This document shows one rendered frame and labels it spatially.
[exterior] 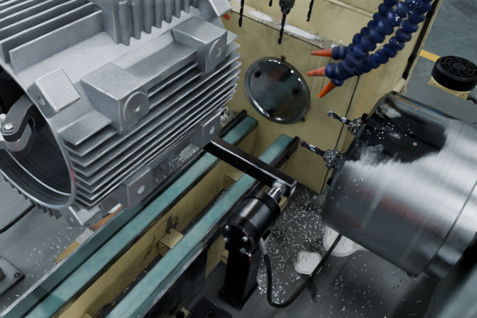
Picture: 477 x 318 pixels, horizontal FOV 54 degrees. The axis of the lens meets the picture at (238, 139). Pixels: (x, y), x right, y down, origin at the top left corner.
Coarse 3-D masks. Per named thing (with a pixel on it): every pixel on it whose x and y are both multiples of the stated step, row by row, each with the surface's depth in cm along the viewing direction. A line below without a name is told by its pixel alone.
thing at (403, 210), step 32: (384, 96) 72; (352, 128) 80; (384, 128) 67; (416, 128) 66; (448, 128) 67; (352, 160) 67; (384, 160) 65; (416, 160) 64; (448, 160) 63; (352, 192) 67; (384, 192) 65; (416, 192) 63; (448, 192) 62; (352, 224) 70; (384, 224) 66; (416, 224) 64; (448, 224) 62; (384, 256) 71; (416, 256) 66; (448, 256) 64
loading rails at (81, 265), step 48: (240, 144) 99; (288, 144) 96; (192, 192) 90; (240, 192) 87; (96, 240) 75; (144, 240) 81; (192, 240) 78; (48, 288) 69; (96, 288) 74; (144, 288) 71; (192, 288) 80
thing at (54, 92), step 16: (208, 0) 42; (224, 0) 43; (208, 16) 43; (48, 80) 31; (64, 80) 31; (32, 96) 31; (48, 96) 30; (64, 96) 31; (80, 96) 32; (48, 112) 31; (80, 208) 39; (96, 208) 40; (80, 224) 39
